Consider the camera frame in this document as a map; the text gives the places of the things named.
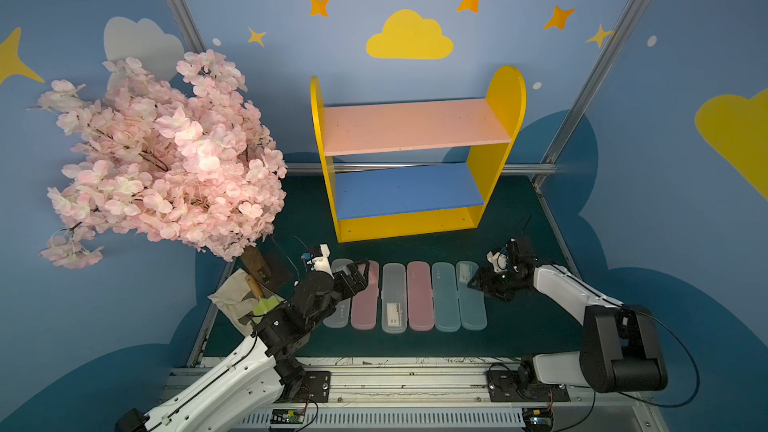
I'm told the pink pencil case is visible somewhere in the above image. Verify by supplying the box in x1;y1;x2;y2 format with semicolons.
406;261;435;332
350;261;380;331

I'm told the teal pencil case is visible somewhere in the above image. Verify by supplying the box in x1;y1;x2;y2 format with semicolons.
456;261;488;331

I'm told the frosted white pencil case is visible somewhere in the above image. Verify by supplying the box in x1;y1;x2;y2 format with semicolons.
323;258;353;329

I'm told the white pencil case with label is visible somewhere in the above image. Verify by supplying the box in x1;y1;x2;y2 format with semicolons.
380;263;408;334

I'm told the green pencil case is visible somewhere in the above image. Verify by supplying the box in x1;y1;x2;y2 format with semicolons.
431;262;461;333

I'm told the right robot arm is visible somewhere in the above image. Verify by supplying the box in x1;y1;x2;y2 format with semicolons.
468;237;668;393

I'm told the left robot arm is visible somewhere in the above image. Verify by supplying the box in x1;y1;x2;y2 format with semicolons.
114;257;370;431

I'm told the yellow wooden shelf unit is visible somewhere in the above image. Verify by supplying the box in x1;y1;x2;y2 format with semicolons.
310;66;527;242

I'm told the right green circuit board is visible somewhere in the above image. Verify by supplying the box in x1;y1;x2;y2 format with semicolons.
522;408;554;432

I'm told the green circuit board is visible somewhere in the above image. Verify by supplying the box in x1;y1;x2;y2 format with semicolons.
269;408;307;427
522;408;554;432

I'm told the left green circuit board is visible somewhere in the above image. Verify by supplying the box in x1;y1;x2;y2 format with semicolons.
269;408;307;427

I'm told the pink cherry blossom tree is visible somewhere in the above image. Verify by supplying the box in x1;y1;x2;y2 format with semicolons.
38;50;287;269

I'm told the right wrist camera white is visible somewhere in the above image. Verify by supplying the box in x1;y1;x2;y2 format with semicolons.
486;250;509;274

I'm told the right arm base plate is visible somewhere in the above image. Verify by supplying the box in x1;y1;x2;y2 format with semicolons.
486;368;570;403

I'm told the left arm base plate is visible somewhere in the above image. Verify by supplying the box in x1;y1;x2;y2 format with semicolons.
276;370;332;404

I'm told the aluminium floor rail right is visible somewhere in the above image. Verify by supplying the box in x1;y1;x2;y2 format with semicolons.
532;175;601;319

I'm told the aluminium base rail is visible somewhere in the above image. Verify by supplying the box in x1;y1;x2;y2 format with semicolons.
161;355;667;432

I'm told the aluminium frame post right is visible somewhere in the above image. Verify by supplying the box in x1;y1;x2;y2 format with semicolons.
541;0;652;169

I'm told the aluminium frame post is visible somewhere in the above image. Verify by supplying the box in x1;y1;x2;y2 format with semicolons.
541;0;652;169
140;0;208;55

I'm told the aluminium frame post left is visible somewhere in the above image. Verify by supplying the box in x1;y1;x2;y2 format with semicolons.
140;0;208;55

